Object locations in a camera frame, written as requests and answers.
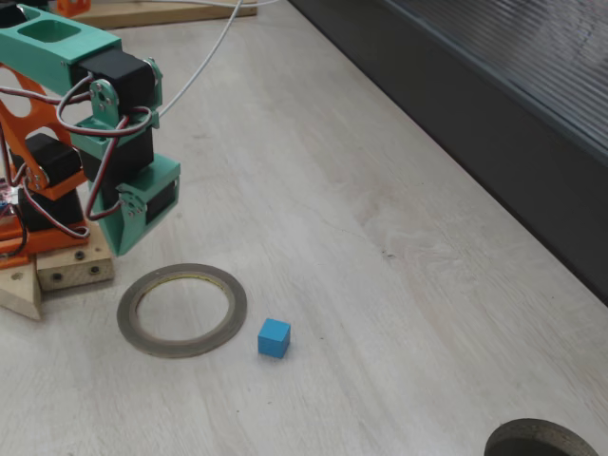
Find small blue cube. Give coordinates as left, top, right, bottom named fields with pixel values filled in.
left=257, top=317, right=292, bottom=358

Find short wooden base block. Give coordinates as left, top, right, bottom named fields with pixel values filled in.
left=35, top=227, right=115, bottom=292

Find long wooden plank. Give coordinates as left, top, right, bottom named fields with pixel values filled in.
left=0, top=258, right=44, bottom=322

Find red controller circuit board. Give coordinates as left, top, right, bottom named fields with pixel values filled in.
left=0, top=176, right=18, bottom=222

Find flat wooden board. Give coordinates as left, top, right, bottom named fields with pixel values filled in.
left=70, top=0, right=258, bottom=30

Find orange printed part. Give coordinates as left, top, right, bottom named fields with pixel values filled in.
left=55, top=0, right=92, bottom=16

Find red white black servo wires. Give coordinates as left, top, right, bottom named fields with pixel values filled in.
left=0, top=70, right=161, bottom=238

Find grey ring of tape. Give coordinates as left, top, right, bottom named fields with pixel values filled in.
left=116, top=263, right=248, bottom=360

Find orange controller board mount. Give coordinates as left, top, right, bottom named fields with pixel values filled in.
left=0, top=217, right=29, bottom=272

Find white usb cable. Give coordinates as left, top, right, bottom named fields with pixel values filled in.
left=159, top=0, right=281, bottom=120

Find frosted desk partition grey frame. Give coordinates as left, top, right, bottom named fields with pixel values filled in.
left=287, top=0, right=608, bottom=308

